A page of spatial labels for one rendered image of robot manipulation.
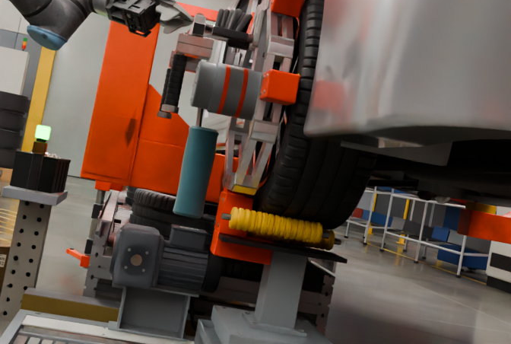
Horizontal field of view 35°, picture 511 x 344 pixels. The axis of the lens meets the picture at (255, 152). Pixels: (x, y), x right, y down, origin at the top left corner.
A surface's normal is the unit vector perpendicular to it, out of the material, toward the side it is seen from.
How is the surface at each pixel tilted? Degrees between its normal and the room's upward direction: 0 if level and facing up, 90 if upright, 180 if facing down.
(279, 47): 90
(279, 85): 90
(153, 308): 90
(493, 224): 90
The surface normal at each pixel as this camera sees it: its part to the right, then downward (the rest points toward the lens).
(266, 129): 0.16, 0.00
